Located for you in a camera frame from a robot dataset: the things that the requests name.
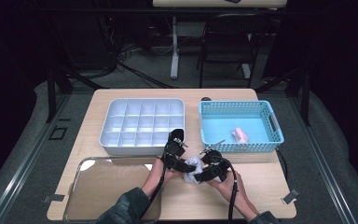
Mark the white desk leg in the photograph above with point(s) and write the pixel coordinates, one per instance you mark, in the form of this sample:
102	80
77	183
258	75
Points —
174	56

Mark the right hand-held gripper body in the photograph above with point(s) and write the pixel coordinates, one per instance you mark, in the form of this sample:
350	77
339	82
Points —
216	163

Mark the metal floor rail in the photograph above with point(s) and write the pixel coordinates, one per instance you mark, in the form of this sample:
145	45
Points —
21	168
323	161

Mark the white sock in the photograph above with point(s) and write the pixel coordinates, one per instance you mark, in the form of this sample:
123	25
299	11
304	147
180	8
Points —
194	161

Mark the black folding chair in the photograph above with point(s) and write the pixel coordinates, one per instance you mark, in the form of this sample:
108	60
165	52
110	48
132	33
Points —
230	40

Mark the blue plastic basket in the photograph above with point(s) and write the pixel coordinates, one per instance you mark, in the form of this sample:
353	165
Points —
230	110

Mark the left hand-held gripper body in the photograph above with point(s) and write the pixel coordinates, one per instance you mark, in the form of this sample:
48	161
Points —
174	152

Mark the dark object on desk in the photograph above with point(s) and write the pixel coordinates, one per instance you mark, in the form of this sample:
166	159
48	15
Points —
233	1

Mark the pink sock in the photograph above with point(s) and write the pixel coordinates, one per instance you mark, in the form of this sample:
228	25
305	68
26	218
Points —
240	134

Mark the black metal stand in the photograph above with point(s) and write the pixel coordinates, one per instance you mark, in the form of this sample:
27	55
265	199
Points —
51	93
305	99

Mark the person's right hand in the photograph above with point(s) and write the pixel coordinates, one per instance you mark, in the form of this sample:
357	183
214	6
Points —
228	188

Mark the clear plastic box lid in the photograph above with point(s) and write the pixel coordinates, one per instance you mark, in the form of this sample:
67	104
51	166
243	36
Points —
105	186

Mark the person's left hand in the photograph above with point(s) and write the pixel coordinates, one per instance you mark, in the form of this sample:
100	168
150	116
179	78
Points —
160	179

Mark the grey tape strip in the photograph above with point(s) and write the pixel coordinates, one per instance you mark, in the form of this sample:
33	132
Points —
53	198
290	196

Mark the black sock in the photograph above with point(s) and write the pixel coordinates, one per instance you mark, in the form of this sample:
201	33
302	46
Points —
177	133

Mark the black square tape outline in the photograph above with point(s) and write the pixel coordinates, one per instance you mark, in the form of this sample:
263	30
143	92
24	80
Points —
50	133

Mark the small dark round object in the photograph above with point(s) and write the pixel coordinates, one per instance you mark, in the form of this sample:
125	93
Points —
205	99

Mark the white compartment organizer box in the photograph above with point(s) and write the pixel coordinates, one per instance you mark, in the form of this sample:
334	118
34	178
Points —
136	121

